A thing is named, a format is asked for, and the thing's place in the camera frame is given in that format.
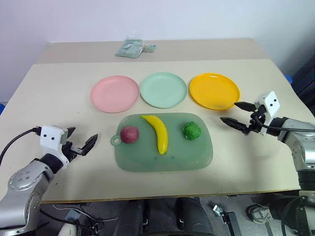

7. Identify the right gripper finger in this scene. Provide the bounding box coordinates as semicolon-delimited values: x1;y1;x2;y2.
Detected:
233;101;257;113
219;117;248;136

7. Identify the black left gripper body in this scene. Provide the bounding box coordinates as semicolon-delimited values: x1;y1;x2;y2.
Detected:
62;141;84;163

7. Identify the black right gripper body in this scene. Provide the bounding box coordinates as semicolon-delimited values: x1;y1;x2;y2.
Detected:
245;110;268;135

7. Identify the yellow plastic plate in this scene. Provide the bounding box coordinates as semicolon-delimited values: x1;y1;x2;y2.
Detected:
189;72;241;111

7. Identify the pink plastic plate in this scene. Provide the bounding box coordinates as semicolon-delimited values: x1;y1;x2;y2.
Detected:
90;75;140;114

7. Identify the mint green plastic plate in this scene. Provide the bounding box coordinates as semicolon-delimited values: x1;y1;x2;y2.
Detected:
139;72;189;109

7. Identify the red toy apple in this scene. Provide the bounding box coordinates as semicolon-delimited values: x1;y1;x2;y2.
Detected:
120;125;140;144

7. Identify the translucent green cutting board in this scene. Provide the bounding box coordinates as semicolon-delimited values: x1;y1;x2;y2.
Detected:
110;112;214;174

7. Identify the dark chair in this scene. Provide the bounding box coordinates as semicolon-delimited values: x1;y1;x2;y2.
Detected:
291;42;315;112

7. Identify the yellow toy banana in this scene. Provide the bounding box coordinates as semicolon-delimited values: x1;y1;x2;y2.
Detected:
140;115;169;155

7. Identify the white rounded base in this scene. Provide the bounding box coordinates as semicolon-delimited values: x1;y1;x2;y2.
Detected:
57;222;80;236

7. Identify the grey sneaker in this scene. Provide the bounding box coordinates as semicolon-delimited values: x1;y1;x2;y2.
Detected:
246;204;273;224

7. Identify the clear bag of green items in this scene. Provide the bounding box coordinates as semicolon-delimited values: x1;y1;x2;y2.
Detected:
114;37;145;60

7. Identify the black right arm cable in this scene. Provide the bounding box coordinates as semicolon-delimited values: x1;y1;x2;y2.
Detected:
250;113;274;130

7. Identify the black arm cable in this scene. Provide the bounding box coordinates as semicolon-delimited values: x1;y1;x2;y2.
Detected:
0;126;41;161
250;113;274;130

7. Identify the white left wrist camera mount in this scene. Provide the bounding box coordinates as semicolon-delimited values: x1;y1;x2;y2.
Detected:
39;125;70;170

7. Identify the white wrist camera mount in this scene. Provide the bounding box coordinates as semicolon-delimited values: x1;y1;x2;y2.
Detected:
39;125;70;170
253;91;282;136

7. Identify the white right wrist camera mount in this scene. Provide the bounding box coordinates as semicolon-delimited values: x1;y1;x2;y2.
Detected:
253;91;282;136

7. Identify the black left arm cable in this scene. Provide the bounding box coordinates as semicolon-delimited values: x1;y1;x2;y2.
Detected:
0;126;41;161

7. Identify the white and black metal bracket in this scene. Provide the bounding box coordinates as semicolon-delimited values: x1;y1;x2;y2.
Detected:
212;204;238;236

